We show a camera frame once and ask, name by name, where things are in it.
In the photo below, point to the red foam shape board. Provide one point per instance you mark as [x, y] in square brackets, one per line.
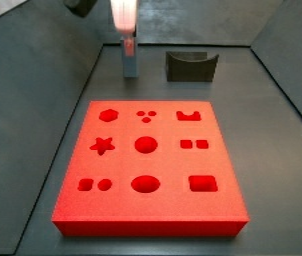
[150, 173]

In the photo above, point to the black curved object holder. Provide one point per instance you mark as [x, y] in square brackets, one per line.
[190, 66]

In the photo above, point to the silver blue gripper finger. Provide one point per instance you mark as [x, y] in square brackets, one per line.
[124, 14]

